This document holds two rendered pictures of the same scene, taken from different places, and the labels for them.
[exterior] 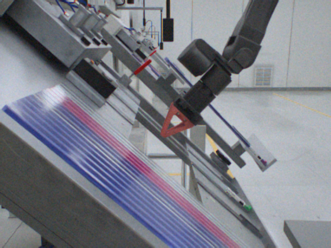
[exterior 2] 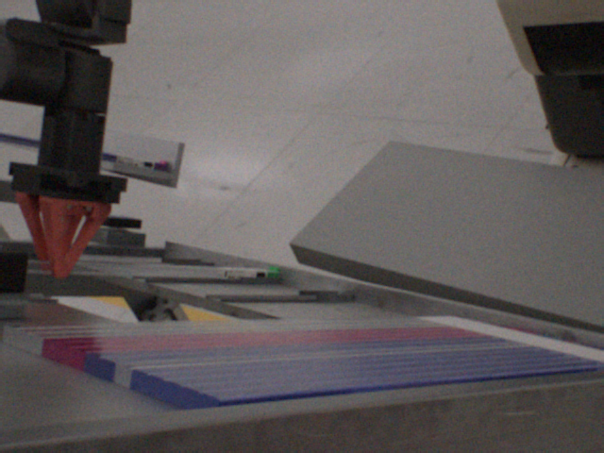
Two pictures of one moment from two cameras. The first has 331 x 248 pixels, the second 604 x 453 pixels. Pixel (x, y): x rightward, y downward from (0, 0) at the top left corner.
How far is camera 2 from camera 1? 45 cm
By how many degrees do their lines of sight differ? 38
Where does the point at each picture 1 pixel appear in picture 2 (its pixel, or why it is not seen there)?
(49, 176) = (363, 425)
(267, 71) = not seen: outside the picture
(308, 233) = (347, 231)
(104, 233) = (439, 431)
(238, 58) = (110, 11)
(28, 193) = not seen: outside the picture
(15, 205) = not seen: outside the picture
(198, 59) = (39, 67)
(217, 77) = (92, 75)
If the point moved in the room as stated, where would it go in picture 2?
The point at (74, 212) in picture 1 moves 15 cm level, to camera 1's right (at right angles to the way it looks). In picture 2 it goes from (404, 440) to (536, 263)
